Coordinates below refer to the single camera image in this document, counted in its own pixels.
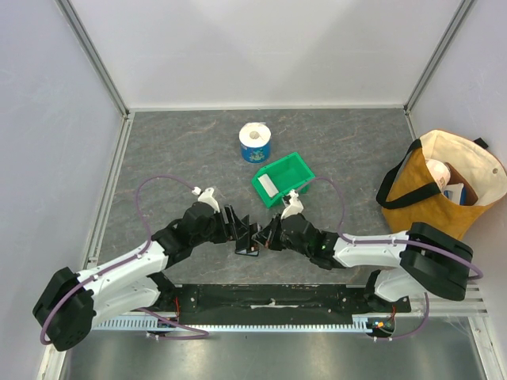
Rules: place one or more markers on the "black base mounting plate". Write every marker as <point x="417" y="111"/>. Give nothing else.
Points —
<point x="227" y="298"/>

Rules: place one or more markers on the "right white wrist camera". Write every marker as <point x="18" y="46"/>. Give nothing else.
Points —
<point x="292" y="205"/>

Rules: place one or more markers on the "stack of white cards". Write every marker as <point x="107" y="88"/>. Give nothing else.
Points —
<point x="268" y="185"/>

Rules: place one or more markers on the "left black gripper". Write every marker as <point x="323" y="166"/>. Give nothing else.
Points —
<point x="229" y="231"/>

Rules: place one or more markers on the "mustard canvas tote bag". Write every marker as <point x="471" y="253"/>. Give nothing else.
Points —
<point x="409" y="194"/>

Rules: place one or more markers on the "aluminium frame post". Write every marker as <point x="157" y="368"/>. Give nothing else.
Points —
<point x="73" y="19"/>
<point x="458" y="18"/>

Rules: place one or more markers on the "items inside tote bag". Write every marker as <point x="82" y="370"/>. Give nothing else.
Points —
<point x="451" y="183"/>

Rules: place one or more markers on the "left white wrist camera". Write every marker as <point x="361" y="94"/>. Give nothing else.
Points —
<point x="207" y="196"/>

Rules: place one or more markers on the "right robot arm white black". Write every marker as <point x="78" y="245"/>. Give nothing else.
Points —
<point x="421" y="259"/>

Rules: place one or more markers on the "green plastic bin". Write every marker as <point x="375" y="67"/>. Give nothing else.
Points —
<point x="287" y="173"/>

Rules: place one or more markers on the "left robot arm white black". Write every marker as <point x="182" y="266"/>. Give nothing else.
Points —
<point x="73" y="303"/>

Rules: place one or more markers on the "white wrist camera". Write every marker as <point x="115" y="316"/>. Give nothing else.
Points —
<point x="207" y="196"/>
<point x="292" y="205"/>

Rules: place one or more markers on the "right aluminium frame post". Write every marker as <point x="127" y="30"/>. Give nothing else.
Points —
<point x="458" y="18"/>

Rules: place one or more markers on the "left aluminium frame post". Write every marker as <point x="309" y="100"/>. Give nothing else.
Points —
<point x="73" y="19"/>

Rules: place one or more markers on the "toilet paper roll blue wrapper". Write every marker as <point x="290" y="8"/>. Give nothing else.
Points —
<point x="255" y="142"/>

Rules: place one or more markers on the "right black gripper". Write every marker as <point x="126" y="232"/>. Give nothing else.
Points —
<point x="277" y="231"/>

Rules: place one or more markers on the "black leather card holder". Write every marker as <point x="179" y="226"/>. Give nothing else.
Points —
<point x="245" y="245"/>

